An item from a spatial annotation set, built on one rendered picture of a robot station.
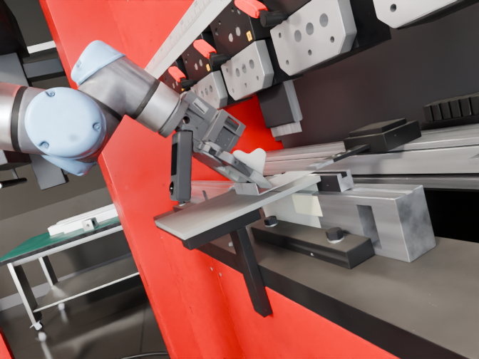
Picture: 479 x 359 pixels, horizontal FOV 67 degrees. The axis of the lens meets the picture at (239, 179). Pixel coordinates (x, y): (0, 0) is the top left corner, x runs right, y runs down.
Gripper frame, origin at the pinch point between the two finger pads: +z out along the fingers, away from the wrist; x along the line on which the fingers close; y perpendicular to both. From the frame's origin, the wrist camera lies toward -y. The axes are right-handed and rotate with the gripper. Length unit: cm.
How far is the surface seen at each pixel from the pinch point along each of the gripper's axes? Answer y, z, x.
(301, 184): 2.6, 3.3, -8.3
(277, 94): 16.8, -5.4, -1.7
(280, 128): 13.3, 0.0, 2.0
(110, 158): 1, -18, 86
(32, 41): 94, -120, 361
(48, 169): -13, -35, 140
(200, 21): 27.8, -22.6, 14.3
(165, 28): 32, -27, 36
